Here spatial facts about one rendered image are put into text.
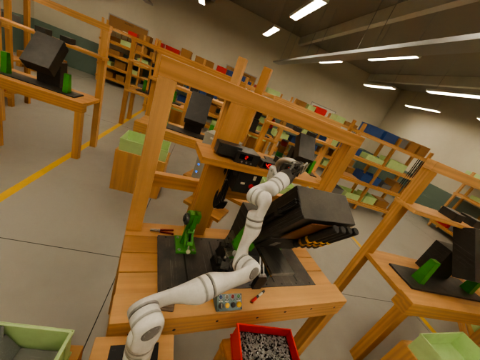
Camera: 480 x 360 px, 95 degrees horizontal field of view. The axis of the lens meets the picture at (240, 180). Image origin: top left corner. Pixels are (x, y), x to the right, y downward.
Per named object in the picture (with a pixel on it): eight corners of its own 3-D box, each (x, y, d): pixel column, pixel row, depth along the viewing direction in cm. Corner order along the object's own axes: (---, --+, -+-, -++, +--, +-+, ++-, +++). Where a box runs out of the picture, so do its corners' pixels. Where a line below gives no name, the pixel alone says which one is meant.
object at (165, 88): (301, 242, 208) (358, 148, 171) (126, 230, 142) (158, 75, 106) (296, 235, 215) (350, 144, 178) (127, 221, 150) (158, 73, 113)
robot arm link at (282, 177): (271, 163, 100) (263, 168, 96) (292, 176, 95) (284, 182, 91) (268, 178, 106) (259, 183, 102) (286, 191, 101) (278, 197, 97)
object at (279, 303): (336, 313, 163) (347, 301, 158) (103, 345, 98) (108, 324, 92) (324, 296, 175) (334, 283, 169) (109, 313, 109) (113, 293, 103)
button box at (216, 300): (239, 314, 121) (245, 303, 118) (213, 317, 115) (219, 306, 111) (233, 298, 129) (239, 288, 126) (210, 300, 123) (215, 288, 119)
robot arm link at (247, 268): (261, 278, 96) (211, 306, 80) (247, 266, 103) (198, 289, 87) (263, 261, 93) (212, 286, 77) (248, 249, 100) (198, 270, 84)
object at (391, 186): (386, 218, 670) (438, 151, 584) (319, 199, 605) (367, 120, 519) (373, 208, 718) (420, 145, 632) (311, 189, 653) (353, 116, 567)
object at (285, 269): (292, 276, 129) (294, 273, 128) (269, 277, 122) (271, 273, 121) (265, 231, 161) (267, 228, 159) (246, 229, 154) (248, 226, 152)
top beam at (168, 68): (358, 148, 171) (366, 138, 168) (157, 74, 105) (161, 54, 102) (351, 144, 179) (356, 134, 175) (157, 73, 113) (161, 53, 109)
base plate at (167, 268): (314, 286, 161) (316, 284, 160) (157, 294, 113) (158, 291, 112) (286, 244, 195) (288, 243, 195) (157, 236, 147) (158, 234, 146)
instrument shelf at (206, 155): (318, 188, 161) (321, 183, 160) (200, 163, 122) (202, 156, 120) (300, 173, 182) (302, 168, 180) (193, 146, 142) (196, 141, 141)
